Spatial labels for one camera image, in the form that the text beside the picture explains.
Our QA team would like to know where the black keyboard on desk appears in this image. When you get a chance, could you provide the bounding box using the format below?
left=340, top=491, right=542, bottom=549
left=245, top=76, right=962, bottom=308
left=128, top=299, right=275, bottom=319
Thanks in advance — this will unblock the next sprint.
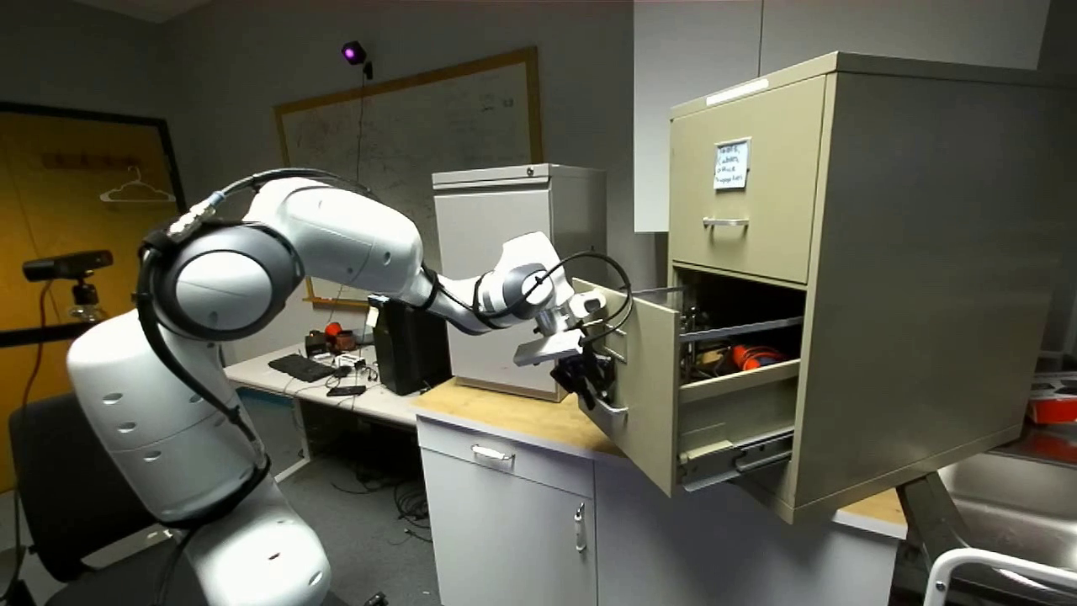
left=269, top=353, right=334, bottom=384

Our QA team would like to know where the yellow door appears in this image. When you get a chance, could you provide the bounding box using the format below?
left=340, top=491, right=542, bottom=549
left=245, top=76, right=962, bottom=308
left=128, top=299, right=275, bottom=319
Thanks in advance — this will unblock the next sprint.
left=0, top=100, right=184, bottom=488

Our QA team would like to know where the beige two-drawer file cabinet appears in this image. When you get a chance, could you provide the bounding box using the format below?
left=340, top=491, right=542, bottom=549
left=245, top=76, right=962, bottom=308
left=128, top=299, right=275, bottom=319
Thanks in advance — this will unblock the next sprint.
left=669, top=52, right=1077, bottom=521

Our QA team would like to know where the white base cabinet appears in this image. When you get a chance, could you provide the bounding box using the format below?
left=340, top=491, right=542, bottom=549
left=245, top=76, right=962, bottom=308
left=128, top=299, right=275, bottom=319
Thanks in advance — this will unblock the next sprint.
left=417, top=381, right=905, bottom=606

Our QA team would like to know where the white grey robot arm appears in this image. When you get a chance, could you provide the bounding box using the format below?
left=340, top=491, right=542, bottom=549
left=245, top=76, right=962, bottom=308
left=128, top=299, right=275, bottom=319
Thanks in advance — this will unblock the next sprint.
left=67, top=168, right=607, bottom=606

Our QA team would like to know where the wood-framed whiteboard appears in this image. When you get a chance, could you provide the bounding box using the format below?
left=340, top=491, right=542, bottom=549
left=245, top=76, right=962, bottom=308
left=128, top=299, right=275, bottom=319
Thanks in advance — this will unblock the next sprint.
left=275, top=47, right=544, bottom=263

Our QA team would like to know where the black office chair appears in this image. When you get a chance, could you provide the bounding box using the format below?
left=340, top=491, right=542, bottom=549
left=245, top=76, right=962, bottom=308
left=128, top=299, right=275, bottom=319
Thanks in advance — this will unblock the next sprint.
left=11, top=393, right=151, bottom=582

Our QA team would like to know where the white label card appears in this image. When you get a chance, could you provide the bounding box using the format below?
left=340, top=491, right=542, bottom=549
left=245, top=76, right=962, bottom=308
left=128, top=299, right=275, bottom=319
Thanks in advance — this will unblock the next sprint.
left=712, top=136, right=749, bottom=190

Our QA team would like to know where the beige cabinet drawer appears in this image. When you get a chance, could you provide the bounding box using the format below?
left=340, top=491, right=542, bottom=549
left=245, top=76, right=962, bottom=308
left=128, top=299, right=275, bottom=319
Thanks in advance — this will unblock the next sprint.
left=585, top=272, right=804, bottom=494
left=669, top=76, right=829, bottom=281

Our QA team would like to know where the black camera on stand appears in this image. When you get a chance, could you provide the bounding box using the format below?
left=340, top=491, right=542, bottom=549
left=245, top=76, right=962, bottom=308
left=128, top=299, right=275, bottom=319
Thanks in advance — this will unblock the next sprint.
left=22, top=247, right=113, bottom=322

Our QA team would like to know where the beige bottom cabinet drawer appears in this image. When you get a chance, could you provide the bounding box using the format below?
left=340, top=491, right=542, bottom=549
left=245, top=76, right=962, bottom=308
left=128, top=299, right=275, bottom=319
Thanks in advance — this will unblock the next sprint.
left=585, top=272, right=804, bottom=494

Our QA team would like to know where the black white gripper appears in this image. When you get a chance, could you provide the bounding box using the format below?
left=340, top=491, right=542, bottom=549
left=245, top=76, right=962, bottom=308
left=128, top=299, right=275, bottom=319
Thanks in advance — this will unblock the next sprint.
left=514, top=328, right=616, bottom=406

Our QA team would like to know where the purple lit ceiling camera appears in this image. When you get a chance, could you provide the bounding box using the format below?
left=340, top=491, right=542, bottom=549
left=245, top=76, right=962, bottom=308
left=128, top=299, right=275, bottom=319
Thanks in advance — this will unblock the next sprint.
left=340, top=40, right=373, bottom=79

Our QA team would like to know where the grey lateral file cabinet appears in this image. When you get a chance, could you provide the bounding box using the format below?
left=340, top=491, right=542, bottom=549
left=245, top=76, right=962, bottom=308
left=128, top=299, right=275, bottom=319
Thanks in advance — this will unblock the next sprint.
left=429, top=162, right=607, bottom=400

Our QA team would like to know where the black computer tower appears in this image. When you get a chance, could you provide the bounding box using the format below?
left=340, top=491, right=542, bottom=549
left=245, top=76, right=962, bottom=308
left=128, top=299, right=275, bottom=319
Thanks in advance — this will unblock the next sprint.
left=373, top=301, right=451, bottom=393

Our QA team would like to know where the stainless steel sink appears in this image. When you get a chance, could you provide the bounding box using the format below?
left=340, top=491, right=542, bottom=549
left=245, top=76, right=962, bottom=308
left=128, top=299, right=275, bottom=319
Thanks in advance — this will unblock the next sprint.
left=893, top=447, right=1077, bottom=606

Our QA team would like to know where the beige top cabinet drawer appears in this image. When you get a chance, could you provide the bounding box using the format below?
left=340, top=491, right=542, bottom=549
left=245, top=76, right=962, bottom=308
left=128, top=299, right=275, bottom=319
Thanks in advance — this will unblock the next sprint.
left=669, top=76, right=829, bottom=281

